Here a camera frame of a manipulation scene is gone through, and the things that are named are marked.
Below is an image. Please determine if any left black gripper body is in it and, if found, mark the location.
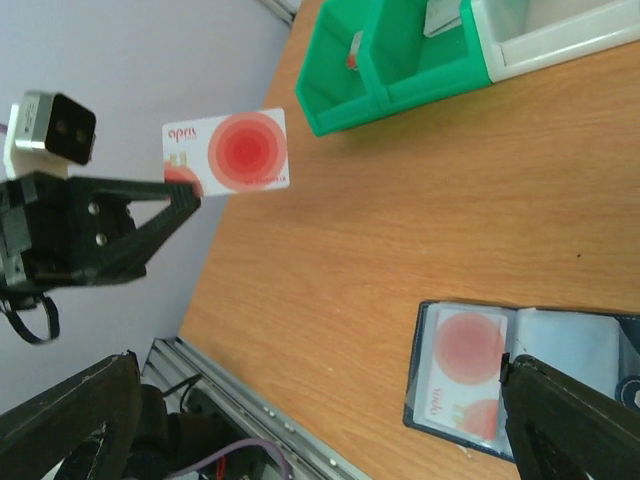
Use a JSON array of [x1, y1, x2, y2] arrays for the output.
[[1, 172, 100, 290]]

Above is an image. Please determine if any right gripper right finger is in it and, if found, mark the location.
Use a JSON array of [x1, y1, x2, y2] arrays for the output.
[[500, 354, 639, 479]]

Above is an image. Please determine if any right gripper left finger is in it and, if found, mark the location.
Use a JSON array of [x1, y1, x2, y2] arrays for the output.
[[1, 351, 141, 479]]

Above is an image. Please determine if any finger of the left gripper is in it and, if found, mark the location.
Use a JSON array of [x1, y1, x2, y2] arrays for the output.
[[74, 191, 200, 286], [69, 176, 201, 205]]

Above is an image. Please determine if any dark blue card holder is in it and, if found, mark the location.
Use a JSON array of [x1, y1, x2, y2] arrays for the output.
[[403, 301, 639, 479]]

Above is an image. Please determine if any red card in holder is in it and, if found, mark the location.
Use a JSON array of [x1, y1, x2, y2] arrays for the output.
[[413, 304, 508, 445]]

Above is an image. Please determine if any red circle card stack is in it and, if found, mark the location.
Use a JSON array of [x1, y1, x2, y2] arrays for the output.
[[346, 30, 363, 71]]

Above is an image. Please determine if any grey bird card stack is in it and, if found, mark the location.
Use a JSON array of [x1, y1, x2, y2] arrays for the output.
[[423, 0, 462, 38]]

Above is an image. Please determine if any left green bin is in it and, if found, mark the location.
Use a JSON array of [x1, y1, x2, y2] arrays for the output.
[[296, 1, 383, 137]]

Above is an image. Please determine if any green bin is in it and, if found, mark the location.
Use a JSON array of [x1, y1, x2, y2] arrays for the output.
[[296, 1, 383, 137], [363, 1, 491, 113]]

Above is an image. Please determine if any middle green bin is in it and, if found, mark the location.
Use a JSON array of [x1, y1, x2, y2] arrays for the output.
[[363, 1, 491, 113]]

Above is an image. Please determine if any white bin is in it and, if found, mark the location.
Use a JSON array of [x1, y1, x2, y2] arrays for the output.
[[471, 0, 639, 83]]

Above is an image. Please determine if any aluminium rail frame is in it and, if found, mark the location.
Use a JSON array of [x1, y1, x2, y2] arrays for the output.
[[142, 338, 369, 479]]

